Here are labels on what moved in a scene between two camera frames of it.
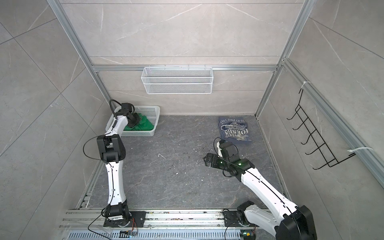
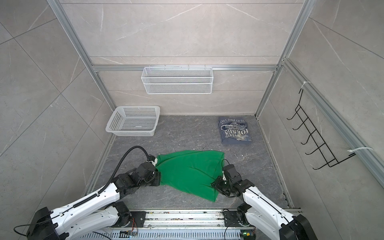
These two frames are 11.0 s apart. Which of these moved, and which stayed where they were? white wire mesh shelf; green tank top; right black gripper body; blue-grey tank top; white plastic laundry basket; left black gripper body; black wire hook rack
Moved: right black gripper body; green tank top; left black gripper body
Stayed: blue-grey tank top; white plastic laundry basket; white wire mesh shelf; black wire hook rack
